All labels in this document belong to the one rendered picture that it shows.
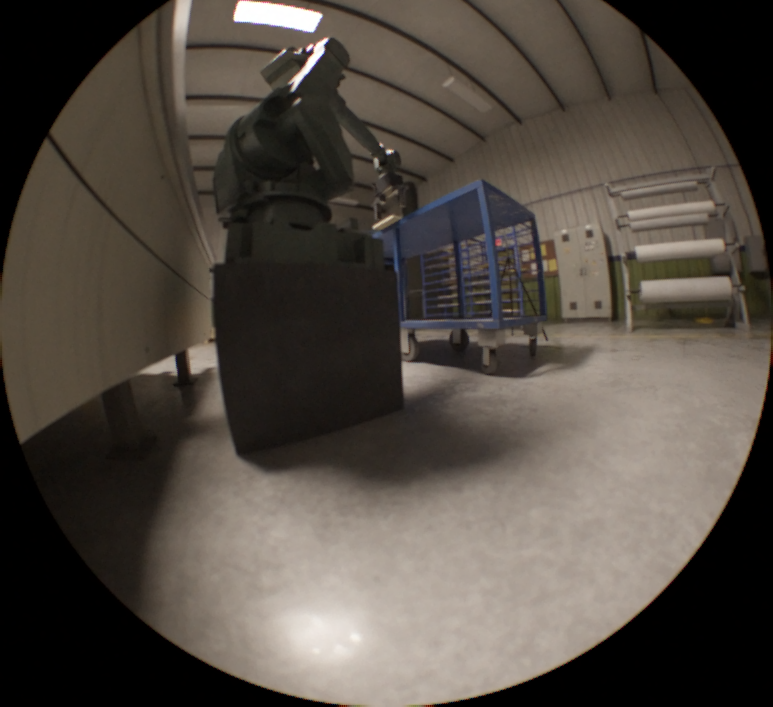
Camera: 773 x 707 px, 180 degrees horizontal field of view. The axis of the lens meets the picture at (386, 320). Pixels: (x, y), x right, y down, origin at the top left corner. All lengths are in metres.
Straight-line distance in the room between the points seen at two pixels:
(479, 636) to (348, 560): 0.21
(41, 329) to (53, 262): 0.07
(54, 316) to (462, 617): 0.56
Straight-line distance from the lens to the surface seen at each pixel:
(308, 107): 0.94
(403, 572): 0.40
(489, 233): 1.27
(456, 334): 2.20
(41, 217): 0.35
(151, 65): 0.55
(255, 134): 0.94
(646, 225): 4.32
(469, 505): 0.49
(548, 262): 6.83
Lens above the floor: 0.35
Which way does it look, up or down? 1 degrees down
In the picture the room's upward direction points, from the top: 3 degrees counter-clockwise
